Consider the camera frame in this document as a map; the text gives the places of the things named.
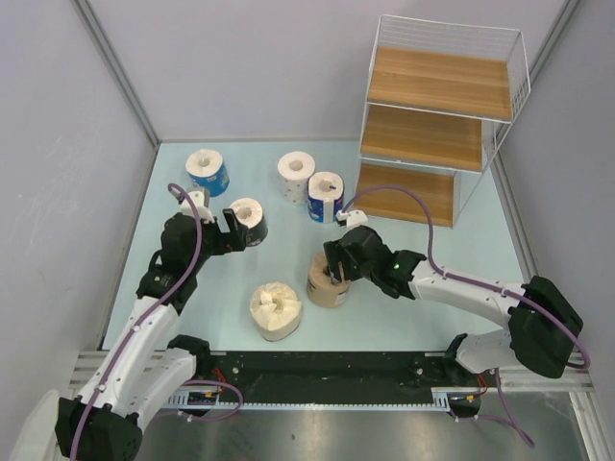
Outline dark green paper roll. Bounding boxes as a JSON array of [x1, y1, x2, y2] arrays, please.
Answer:
[[230, 198, 268, 247]]

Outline brown paper roll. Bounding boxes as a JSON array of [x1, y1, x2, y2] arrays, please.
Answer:
[[307, 252, 352, 308]]

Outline cream paper roll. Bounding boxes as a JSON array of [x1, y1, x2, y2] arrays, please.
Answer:
[[249, 282, 303, 342]]

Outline floral white paper roll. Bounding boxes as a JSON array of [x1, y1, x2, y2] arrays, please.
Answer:
[[277, 151, 315, 205]]

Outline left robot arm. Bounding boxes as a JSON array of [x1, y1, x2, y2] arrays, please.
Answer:
[[55, 208, 248, 460]]

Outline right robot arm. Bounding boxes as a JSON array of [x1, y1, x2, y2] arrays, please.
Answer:
[[323, 226, 583, 385]]

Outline light blue wrapped paper roll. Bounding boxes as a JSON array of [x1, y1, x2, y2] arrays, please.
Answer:
[[185, 149, 230, 197]]

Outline blue Tempo wrapped paper roll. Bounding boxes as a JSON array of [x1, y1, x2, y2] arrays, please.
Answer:
[[307, 172, 345, 224]]

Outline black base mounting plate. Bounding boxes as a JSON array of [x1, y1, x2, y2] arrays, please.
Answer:
[[195, 352, 495, 405]]

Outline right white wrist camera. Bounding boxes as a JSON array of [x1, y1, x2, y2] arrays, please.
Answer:
[[335, 209, 368, 231]]

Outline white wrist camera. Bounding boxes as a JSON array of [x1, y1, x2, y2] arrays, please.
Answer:
[[335, 209, 368, 231], [180, 187, 215, 224]]

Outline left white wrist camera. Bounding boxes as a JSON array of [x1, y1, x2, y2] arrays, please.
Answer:
[[180, 187, 215, 224]]

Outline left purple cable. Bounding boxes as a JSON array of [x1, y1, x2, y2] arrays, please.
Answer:
[[69, 182, 244, 461]]

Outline purple cable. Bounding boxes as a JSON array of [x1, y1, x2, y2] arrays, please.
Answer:
[[341, 185, 592, 450], [69, 182, 244, 461]]

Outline white slotted cable duct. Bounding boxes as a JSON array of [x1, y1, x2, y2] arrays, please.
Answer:
[[158, 387, 454, 412]]

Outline white wire wooden shelf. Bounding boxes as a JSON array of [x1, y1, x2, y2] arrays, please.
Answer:
[[357, 14, 530, 228]]

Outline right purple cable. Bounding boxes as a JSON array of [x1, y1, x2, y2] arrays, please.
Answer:
[[341, 185, 592, 450]]

